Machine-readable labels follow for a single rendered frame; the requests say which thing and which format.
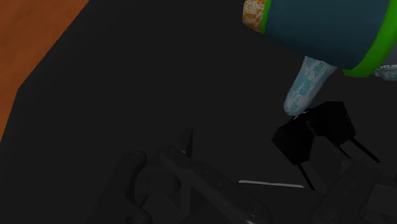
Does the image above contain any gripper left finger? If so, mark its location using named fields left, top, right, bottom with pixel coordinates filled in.
left=93, top=127, right=271, bottom=224

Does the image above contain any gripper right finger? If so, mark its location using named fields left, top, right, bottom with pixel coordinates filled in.
left=310, top=159, right=397, bottom=224

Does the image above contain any black angular object with pins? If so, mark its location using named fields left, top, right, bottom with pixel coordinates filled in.
left=271, top=101, right=381, bottom=192

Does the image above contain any pale blue speckled rod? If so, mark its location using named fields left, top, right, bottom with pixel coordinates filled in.
left=283, top=55, right=338, bottom=117

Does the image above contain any white speckled object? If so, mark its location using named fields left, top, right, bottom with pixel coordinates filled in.
left=372, top=64, right=397, bottom=82

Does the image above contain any blue cylinder with green bands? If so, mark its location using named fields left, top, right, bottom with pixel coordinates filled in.
left=242, top=0, right=397, bottom=78

